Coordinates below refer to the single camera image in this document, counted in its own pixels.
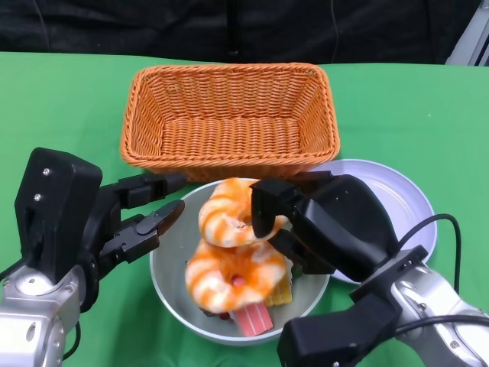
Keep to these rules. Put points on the green tablecloth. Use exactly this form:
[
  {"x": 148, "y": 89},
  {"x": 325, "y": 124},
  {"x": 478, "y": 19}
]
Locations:
[{"x": 382, "y": 114}]

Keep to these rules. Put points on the orange wicker basket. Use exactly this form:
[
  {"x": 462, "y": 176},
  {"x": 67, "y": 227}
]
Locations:
[{"x": 229, "y": 137}]

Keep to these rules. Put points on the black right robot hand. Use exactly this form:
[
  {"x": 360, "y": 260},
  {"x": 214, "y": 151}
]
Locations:
[{"x": 344, "y": 225}]

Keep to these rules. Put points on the chocolate cake slice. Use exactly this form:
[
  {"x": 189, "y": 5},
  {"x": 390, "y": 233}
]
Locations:
[{"x": 212, "y": 314}]

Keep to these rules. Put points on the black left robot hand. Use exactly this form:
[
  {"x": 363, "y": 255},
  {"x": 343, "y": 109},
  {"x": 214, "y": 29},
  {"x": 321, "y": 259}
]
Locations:
[{"x": 111, "y": 229}]

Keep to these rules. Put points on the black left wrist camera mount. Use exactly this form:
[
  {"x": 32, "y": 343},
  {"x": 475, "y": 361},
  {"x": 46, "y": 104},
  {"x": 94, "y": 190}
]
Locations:
[{"x": 53, "y": 206}]

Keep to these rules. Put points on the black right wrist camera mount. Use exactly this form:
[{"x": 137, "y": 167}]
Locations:
[{"x": 336, "y": 340}]

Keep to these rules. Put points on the orange glazed donut bread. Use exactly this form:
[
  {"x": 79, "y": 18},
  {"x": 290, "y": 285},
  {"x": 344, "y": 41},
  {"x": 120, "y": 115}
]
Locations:
[
  {"x": 221, "y": 214},
  {"x": 214, "y": 283}
]

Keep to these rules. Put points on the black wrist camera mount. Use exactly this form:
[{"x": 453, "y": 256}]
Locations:
[
  {"x": 336, "y": 340},
  {"x": 53, "y": 206}
]

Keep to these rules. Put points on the aluminium frame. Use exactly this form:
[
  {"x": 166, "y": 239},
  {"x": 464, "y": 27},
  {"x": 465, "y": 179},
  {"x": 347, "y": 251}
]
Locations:
[{"x": 466, "y": 38}]

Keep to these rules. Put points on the yellow layered cake slice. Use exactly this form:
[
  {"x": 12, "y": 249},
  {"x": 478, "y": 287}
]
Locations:
[{"x": 282, "y": 294}]

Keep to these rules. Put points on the lavender plate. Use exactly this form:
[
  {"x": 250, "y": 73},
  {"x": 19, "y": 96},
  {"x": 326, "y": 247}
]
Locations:
[{"x": 393, "y": 191}]

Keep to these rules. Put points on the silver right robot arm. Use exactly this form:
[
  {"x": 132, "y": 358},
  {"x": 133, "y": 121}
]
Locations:
[{"x": 439, "y": 302}]

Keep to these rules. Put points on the black curtain backdrop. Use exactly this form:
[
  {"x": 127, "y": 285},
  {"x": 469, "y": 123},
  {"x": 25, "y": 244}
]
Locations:
[{"x": 114, "y": 26}]

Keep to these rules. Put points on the grey-green bowl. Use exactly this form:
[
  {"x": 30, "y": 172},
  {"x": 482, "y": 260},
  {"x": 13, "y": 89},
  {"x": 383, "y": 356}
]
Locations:
[{"x": 172, "y": 267}]

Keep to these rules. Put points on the pink layered cake slice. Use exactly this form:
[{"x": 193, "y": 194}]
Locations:
[{"x": 254, "y": 319}]

